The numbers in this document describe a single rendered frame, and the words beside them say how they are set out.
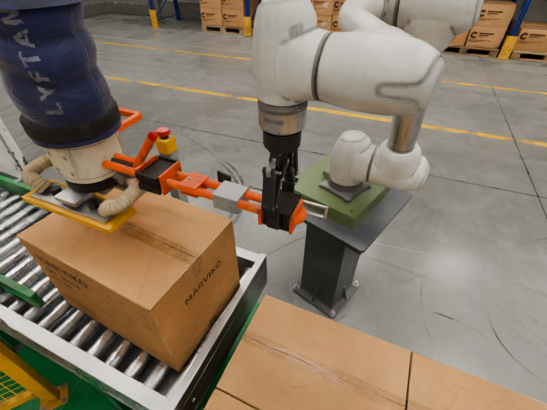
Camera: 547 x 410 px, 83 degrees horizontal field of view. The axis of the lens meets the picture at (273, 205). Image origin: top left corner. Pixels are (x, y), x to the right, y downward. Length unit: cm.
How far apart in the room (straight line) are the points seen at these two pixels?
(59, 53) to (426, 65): 71
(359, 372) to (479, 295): 132
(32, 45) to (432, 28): 93
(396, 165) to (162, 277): 91
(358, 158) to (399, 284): 113
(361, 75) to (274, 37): 14
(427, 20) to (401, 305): 159
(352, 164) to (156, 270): 85
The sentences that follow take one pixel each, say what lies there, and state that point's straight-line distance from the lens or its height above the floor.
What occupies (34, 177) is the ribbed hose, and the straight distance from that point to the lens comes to 114.
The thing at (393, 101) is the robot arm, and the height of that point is 153.
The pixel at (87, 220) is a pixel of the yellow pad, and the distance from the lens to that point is 98.
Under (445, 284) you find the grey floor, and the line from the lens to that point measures 236.
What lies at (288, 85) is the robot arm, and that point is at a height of 152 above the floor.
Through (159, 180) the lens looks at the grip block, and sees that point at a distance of 82.
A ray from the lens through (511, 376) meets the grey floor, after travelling 218.
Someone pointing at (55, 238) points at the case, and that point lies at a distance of 125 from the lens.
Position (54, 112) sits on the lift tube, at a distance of 89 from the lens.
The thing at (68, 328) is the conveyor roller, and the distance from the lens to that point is 153.
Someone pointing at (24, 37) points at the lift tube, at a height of 155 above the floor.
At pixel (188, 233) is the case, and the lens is 108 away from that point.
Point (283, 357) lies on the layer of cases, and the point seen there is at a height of 54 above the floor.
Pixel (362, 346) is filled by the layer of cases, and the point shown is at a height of 54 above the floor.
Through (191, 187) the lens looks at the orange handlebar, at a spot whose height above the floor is 123.
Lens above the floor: 169
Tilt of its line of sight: 40 degrees down
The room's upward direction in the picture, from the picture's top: straight up
